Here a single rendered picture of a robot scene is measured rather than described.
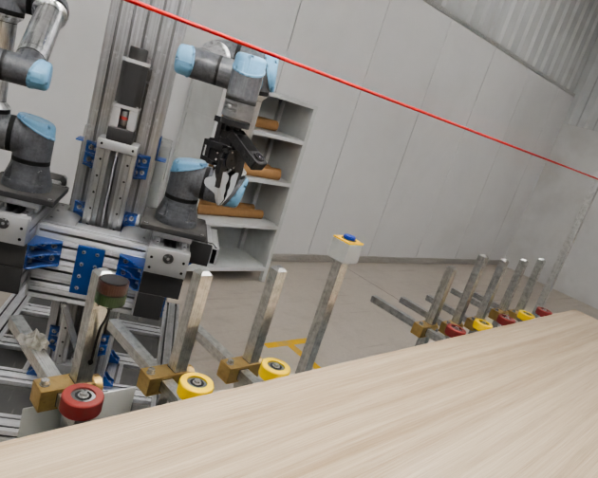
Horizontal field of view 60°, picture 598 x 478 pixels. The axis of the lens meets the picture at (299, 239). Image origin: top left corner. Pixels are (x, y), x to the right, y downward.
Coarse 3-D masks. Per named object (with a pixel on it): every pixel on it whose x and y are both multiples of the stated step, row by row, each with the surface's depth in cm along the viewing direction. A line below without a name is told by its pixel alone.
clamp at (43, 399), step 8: (56, 376) 112; (64, 376) 113; (96, 376) 117; (32, 384) 109; (56, 384) 110; (64, 384) 110; (72, 384) 111; (96, 384) 115; (32, 392) 109; (40, 392) 106; (48, 392) 107; (56, 392) 108; (32, 400) 109; (40, 400) 106; (48, 400) 108; (56, 400) 109; (40, 408) 107; (48, 408) 108; (56, 408) 110
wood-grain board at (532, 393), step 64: (576, 320) 284; (256, 384) 127; (320, 384) 136; (384, 384) 147; (448, 384) 159; (512, 384) 174; (576, 384) 192; (0, 448) 86; (64, 448) 90; (128, 448) 94; (192, 448) 99; (256, 448) 105; (320, 448) 111; (384, 448) 118; (448, 448) 126; (512, 448) 135; (576, 448) 146
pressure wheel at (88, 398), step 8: (80, 384) 106; (88, 384) 107; (64, 392) 102; (72, 392) 104; (80, 392) 103; (88, 392) 105; (96, 392) 105; (64, 400) 101; (72, 400) 101; (80, 400) 102; (88, 400) 103; (96, 400) 103; (64, 408) 101; (72, 408) 100; (80, 408) 100; (88, 408) 101; (96, 408) 102; (72, 416) 100; (80, 416) 101; (88, 416) 102; (96, 416) 103
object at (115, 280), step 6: (102, 276) 104; (108, 276) 105; (114, 276) 106; (120, 276) 106; (108, 282) 102; (114, 282) 103; (120, 282) 104; (126, 282) 105; (102, 294) 102; (96, 306) 107; (102, 306) 108; (108, 312) 105; (102, 324) 107; (96, 336) 109; (96, 342) 110; (90, 360) 111
